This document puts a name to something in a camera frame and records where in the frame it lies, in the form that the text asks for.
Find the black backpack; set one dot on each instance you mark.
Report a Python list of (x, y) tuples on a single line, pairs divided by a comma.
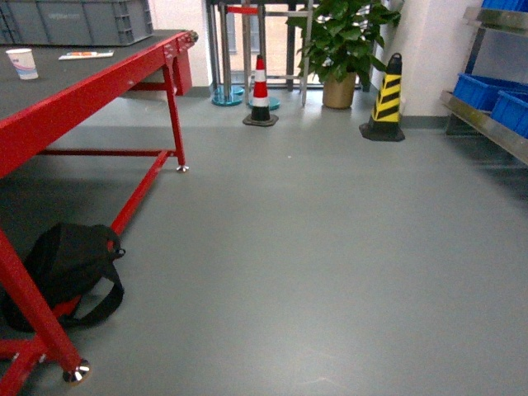
[(68, 260)]

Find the paper cup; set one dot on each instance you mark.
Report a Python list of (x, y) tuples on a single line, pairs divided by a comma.
[(23, 62)]

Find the yellow black traffic cone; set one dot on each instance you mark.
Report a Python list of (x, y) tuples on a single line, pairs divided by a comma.
[(383, 124)]

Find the stanchion posts with base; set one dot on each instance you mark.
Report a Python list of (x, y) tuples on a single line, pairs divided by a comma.
[(234, 27)]

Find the flat booklet on table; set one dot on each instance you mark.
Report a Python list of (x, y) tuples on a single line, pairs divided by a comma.
[(78, 55)]

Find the grey plastic crate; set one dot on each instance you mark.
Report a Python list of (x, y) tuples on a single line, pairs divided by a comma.
[(77, 23)]

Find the distant red white cone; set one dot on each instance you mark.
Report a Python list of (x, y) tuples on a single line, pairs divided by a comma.
[(260, 114)]

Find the green potted plant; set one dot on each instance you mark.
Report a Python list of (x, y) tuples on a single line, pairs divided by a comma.
[(338, 45)]

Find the blue storage bin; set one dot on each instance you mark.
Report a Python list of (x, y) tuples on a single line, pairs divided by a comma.
[(481, 92), (510, 110)]

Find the metal shelf rack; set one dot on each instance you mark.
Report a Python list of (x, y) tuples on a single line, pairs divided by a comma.
[(508, 17)]

